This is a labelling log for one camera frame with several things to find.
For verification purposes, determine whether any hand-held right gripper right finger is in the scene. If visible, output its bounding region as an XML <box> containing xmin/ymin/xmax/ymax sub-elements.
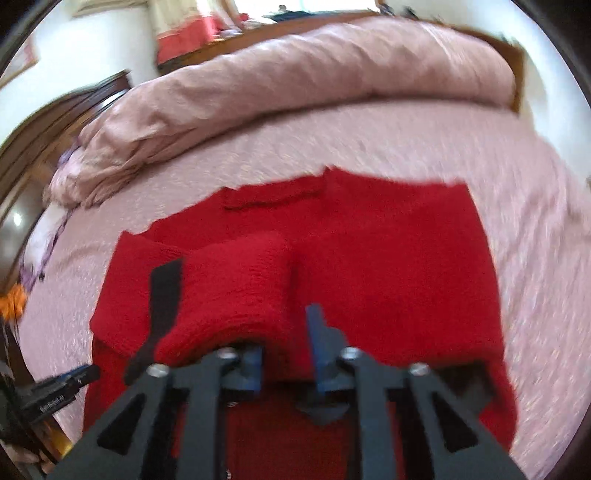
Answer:
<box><xmin>295</xmin><ymin>304</ymin><xmax>527</xmax><ymax>480</ymax></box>

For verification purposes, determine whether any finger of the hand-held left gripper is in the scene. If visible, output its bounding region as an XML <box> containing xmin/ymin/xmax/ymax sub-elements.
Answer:
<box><xmin>37</xmin><ymin>364</ymin><xmax>92</xmax><ymax>382</ymax></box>
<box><xmin>36</xmin><ymin>366</ymin><xmax>101</xmax><ymax>391</ymax></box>

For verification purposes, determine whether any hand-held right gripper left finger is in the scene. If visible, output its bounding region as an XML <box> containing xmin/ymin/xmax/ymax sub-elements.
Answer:
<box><xmin>46</xmin><ymin>344</ymin><xmax>265</xmax><ymax>480</ymax></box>

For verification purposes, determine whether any red knit cardigan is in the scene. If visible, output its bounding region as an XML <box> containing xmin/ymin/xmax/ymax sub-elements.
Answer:
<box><xmin>83</xmin><ymin>166</ymin><xmax>518</xmax><ymax>480</ymax></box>

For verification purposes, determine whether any orange object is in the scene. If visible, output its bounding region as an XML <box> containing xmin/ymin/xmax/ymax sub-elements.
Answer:
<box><xmin>0</xmin><ymin>282</ymin><xmax>28</xmax><ymax>319</ymax></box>

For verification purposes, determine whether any white and purple pillow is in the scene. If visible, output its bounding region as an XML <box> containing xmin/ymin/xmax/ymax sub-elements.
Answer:
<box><xmin>21</xmin><ymin>203</ymin><xmax>75</xmax><ymax>282</ymax></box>

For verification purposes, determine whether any dark wooden headboard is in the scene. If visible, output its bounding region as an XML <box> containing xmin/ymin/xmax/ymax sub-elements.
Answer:
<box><xmin>0</xmin><ymin>69</ymin><xmax>134</xmax><ymax>296</ymax></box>

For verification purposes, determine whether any pink floral duvet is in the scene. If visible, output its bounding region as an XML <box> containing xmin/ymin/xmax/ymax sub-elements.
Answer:
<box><xmin>48</xmin><ymin>17</ymin><xmax>518</xmax><ymax>210</ymax></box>

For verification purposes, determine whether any dark blue cloth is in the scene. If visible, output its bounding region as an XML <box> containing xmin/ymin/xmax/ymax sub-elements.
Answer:
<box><xmin>268</xmin><ymin>4</ymin><xmax>315</xmax><ymax>22</ymax></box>

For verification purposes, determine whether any wooden window ledge cabinet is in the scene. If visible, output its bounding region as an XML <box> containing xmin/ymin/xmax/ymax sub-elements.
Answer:
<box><xmin>157</xmin><ymin>9</ymin><xmax>527</xmax><ymax>114</ymax></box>

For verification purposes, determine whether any cream and red curtain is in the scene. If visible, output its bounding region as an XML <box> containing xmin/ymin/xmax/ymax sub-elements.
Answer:
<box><xmin>150</xmin><ymin>0</ymin><xmax>241</xmax><ymax>65</ymax></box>

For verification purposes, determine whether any window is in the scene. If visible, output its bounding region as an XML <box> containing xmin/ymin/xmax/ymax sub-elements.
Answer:
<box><xmin>231</xmin><ymin>0</ymin><xmax>384</xmax><ymax>19</ymax></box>

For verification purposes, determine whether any beige air conditioner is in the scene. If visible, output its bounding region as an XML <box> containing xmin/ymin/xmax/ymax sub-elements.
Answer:
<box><xmin>69</xmin><ymin>0</ymin><xmax>148</xmax><ymax>16</ymax></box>

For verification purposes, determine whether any framed wall picture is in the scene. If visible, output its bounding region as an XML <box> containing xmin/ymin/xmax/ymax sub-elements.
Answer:
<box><xmin>0</xmin><ymin>34</ymin><xmax>40</xmax><ymax>90</ymax></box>

